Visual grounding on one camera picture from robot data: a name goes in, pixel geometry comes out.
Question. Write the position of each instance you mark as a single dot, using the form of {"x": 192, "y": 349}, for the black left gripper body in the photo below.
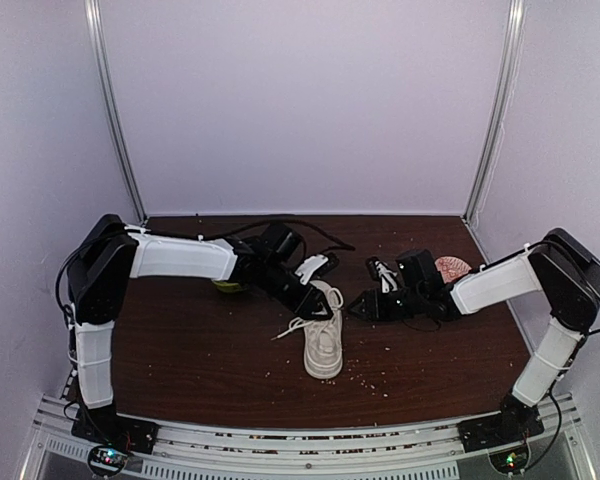
{"x": 272, "y": 284}

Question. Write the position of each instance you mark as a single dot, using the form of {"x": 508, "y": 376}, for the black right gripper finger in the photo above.
{"x": 364, "y": 314}
{"x": 366, "y": 301}

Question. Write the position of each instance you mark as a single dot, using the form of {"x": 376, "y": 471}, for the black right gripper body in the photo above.
{"x": 412, "y": 305}

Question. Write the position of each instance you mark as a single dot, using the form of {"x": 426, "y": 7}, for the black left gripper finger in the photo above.
{"x": 330, "y": 301}
{"x": 321, "y": 313}

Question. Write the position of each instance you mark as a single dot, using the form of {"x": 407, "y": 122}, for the white lace sneaker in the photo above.
{"x": 323, "y": 352}

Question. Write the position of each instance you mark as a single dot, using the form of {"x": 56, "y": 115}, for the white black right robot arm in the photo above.
{"x": 558, "y": 270}

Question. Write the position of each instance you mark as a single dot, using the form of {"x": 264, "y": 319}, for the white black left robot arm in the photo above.
{"x": 114, "y": 252}

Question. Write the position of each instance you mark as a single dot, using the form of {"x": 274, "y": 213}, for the red white patterned bowl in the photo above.
{"x": 451, "y": 268}

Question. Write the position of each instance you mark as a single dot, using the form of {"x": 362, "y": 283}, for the green bowl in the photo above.
{"x": 229, "y": 287}

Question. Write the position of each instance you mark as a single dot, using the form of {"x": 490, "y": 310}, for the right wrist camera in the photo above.
{"x": 380, "y": 272}

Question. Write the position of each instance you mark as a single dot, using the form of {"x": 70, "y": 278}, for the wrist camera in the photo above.
{"x": 380, "y": 272}
{"x": 316, "y": 266}

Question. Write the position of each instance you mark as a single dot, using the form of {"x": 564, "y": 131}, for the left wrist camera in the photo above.
{"x": 316, "y": 266}

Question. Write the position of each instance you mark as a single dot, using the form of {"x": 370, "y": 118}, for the aluminium front rail base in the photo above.
{"x": 425, "y": 450}

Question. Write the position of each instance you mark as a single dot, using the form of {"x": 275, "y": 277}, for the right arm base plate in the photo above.
{"x": 496, "y": 430}

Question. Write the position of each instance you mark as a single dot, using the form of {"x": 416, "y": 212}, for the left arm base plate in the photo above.
{"x": 105, "y": 426}

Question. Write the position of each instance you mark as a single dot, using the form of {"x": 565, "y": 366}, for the right aluminium frame post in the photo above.
{"x": 504, "y": 90}

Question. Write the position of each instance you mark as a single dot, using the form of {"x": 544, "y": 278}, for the aluminium frame post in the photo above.
{"x": 97, "y": 37}
{"x": 504, "y": 90}

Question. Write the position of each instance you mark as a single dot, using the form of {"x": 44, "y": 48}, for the left aluminium frame post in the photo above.
{"x": 97, "y": 37}

